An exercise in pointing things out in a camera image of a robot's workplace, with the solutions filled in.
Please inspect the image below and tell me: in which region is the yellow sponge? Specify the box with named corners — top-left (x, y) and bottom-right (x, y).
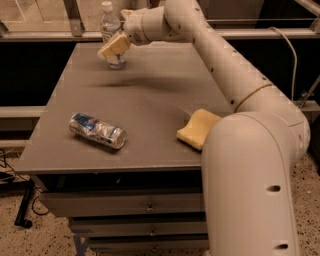
top-left (176, 109), bottom-right (221, 151)

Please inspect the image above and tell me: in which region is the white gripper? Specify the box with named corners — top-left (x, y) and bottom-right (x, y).
top-left (97, 7), bottom-right (167, 59)

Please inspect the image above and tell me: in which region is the bottom grey drawer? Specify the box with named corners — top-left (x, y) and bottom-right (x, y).
top-left (88, 235), bottom-right (209, 252)

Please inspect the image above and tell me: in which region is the white cable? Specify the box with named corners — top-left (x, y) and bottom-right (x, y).
top-left (269, 26), bottom-right (298, 103)

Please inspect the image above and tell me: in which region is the top grey drawer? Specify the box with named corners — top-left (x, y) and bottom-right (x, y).
top-left (39, 192), bottom-right (204, 217)

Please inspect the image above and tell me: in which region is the crushed blue silver can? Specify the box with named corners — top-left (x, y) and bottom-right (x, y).
top-left (69, 113), bottom-right (126, 150)

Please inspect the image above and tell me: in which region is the black stand leg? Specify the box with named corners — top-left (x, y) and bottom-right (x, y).
top-left (14, 180), bottom-right (34, 229)

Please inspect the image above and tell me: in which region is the clear plastic water bottle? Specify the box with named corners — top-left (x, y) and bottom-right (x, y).
top-left (100, 1), bottom-right (126, 69)

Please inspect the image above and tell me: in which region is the metal railing frame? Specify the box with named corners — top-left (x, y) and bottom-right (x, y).
top-left (0, 0), bottom-right (320, 42)

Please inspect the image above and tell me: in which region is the grey drawer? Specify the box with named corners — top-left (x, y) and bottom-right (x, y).
top-left (88, 235), bottom-right (209, 252)
top-left (39, 192), bottom-right (204, 217)
top-left (70, 214), bottom-right (207, 237)

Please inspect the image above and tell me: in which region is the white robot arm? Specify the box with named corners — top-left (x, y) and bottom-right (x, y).
top-left (99, 0), bottom-right (310, 256)

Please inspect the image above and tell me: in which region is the grey drawer cabinet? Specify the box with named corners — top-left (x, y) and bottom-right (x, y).
top-left (17, 42), bottom-right (229, 253)

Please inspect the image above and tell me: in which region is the middle grey drawer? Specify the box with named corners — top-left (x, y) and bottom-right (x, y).
top-left (70, 214), bottom-right (207, 237)

